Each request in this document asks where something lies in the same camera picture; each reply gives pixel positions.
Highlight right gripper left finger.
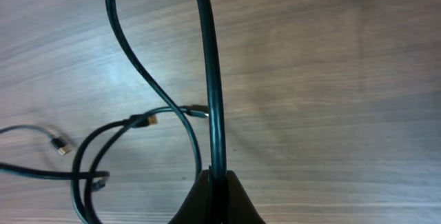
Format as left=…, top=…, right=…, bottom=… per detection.
left=169, top=170, right=211, bottom=224

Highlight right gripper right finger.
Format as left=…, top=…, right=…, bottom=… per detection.
left=226, top=170, right=265, bottom=224

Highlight black USB cables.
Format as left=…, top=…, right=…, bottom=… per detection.
left=0, top=0, right=228, bottom=224

